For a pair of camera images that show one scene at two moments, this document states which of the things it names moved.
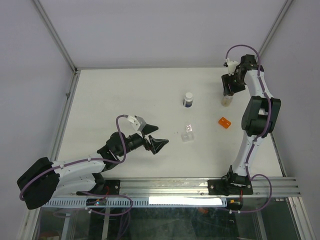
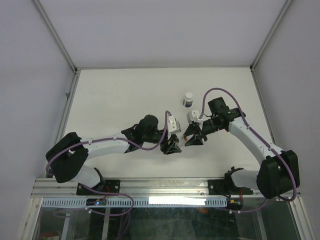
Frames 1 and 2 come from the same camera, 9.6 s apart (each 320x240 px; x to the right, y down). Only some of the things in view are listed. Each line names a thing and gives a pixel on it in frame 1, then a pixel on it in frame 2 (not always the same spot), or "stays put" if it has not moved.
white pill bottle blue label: (188, 100) stays put
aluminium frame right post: (286, 7) stays put
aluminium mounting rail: (263, 187) stays put
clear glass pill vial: (226, 100) → (183, 140)
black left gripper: (155, 144) → (171, 148)
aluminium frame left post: (51, 28) stays put
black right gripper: (226, 79) → (192, 129)
